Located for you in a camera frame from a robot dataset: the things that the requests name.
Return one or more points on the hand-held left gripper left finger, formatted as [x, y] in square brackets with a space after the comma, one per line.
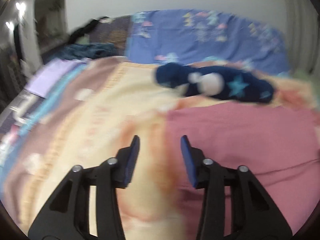
[132, 160]

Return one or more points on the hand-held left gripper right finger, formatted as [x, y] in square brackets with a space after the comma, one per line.
[187, 160]

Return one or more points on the pink sweatshirt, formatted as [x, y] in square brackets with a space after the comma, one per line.
[237, 135]

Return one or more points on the printed fleece blanket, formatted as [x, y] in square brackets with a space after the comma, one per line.
[100, 120]

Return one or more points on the navy star-print garment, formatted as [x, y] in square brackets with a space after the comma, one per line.
[175, 75]

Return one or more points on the lilac folded cloth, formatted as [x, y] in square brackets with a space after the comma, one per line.
[52, 75]

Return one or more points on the dark teal cloth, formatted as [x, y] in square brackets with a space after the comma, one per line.
[85, 51]

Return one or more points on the blue tree-print duvet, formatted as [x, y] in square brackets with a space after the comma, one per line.
[180, 40]

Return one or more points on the dark patterned pillow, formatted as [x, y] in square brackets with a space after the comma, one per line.
[110, 32]

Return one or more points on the black cloth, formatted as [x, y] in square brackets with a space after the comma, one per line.
[82, 31]

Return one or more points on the grey curtain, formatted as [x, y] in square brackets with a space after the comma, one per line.
[300, 30]

